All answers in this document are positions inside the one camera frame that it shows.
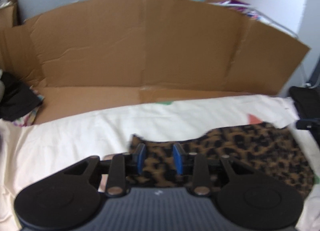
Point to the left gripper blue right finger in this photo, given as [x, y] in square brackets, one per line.
[195, 165]

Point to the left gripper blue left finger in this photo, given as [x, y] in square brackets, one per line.
[122, 165]

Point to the leopard print shorts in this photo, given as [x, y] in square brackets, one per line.
[270, 150]

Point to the black folded garment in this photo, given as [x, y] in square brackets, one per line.
[306, 101]

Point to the cream bear print bedsheet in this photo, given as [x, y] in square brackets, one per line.
[32, 153]

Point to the brown cardboard sheet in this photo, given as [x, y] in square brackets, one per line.
[100, 54]

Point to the black cloth under pillow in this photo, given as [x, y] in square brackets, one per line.
[18, 99]

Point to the pink white package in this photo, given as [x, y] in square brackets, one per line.
[242, 7]

